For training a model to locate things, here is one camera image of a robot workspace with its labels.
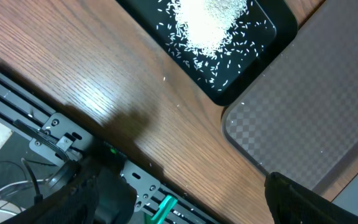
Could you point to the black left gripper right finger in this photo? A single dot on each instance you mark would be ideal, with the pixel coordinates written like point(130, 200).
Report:
point(290, 202)

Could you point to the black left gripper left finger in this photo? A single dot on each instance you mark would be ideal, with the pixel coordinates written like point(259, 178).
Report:
point(74, 203)

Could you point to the brown serving tray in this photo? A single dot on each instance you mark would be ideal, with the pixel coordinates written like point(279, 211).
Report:
point(300, 116)

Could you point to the black rectangular tray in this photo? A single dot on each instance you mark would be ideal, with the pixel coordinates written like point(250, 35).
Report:
point(258, 36)

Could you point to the pile of rice grains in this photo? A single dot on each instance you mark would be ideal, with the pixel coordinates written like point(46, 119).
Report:
point(204, 25)

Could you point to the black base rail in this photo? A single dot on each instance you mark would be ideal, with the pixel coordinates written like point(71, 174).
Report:
point(58, 139)

